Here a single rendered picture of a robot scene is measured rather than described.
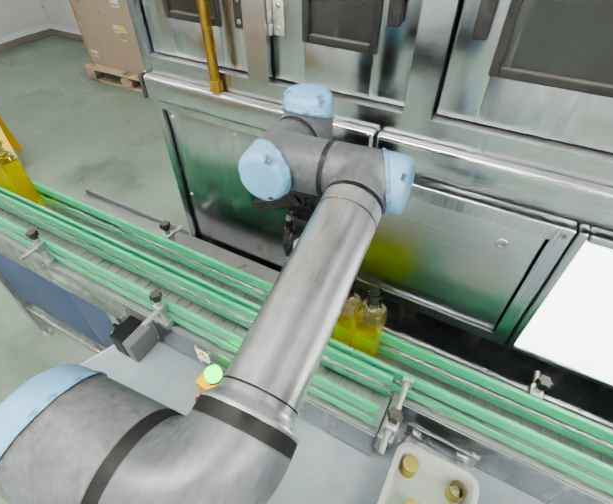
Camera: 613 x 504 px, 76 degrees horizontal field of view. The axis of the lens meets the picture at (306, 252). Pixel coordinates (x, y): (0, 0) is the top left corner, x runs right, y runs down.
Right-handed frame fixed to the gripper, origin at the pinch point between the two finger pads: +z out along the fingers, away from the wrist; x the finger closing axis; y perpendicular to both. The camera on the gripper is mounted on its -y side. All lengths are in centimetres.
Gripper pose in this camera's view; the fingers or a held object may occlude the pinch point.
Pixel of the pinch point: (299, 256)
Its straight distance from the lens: 82.5
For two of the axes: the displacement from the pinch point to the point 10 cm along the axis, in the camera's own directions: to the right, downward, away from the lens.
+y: 8.8, 3.3, -3.3
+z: 0.0, 7.1, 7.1
